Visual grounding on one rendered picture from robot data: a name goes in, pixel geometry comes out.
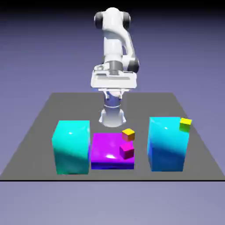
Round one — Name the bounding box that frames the large purple box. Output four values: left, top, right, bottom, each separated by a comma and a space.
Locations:
91, 132, 135, 171

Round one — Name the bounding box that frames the small yellow orange cube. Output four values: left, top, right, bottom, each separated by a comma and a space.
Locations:
121, 128, 136, 142

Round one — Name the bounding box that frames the large sky blue box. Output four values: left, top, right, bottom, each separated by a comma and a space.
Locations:
147, 116, 191, 172

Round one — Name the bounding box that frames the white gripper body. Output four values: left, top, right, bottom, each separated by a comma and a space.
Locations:
90, 69, 138, 92

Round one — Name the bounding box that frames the large teal box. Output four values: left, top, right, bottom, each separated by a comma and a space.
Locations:
51, 120, 91, 175

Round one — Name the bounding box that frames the small magenta cube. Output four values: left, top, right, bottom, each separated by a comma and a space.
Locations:
119, 142, 135, 160

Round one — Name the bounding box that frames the small yellow green cube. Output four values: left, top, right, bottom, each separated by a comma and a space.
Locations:
179, 117, 192, 133

